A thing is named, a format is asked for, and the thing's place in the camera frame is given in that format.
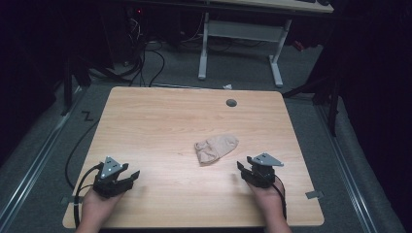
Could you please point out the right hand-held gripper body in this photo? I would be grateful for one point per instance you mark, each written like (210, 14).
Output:
(263, 174)

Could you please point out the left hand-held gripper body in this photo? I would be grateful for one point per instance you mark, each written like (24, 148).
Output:
(110, 181)

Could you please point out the person's right hand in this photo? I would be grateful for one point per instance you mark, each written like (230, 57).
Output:
(268, 200)

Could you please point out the person's left hand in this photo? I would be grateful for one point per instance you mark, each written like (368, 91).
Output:
(97, 207)

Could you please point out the beige sock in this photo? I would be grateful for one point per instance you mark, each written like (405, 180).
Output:
(215, 149)

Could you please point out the grey tape strip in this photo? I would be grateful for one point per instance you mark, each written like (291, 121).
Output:
(64, 200)
(314, 194)

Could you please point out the white paper scrap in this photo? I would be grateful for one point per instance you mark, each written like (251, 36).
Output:
(227, 86)

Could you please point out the black stand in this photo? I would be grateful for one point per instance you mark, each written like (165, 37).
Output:
(67, 87)
(327, 97)

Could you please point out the metal floor rail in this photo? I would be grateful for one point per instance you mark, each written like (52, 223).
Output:
(32, 168)
(346, 168)

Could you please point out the white frame desk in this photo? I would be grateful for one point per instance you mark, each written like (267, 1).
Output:
(243, 30)

